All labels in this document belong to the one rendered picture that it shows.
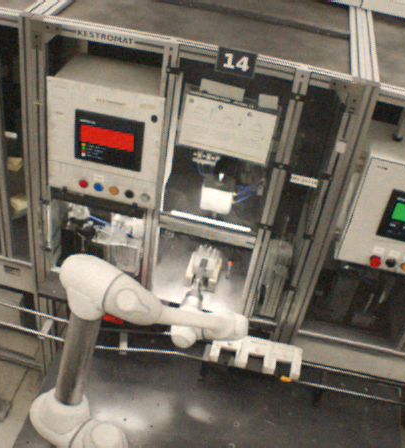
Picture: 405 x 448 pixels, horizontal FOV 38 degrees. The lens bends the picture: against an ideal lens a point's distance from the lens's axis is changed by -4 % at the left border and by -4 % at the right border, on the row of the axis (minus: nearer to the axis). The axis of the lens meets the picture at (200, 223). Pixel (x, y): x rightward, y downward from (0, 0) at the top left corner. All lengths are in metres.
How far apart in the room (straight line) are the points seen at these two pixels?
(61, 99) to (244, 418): 1.43
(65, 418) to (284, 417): 0.92
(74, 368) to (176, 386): 0.66
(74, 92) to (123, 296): 0.74
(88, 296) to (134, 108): 0.64
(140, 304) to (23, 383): 1.74
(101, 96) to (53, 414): 1.09
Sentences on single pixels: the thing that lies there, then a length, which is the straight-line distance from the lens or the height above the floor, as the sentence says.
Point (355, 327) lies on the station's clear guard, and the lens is 2.55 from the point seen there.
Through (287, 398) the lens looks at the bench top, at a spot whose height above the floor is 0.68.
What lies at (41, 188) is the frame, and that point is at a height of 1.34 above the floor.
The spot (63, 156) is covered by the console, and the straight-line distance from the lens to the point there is 2.23.
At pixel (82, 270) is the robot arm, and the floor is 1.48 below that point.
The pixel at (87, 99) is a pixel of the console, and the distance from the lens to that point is 2.07.
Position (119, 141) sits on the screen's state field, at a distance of 2.08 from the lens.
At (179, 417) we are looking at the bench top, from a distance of 2.46.
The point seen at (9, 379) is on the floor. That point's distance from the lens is 3.41.
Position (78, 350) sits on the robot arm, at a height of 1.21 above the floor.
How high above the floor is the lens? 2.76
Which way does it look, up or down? 39 degrees down
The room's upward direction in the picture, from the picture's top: 9 degrees clockwise
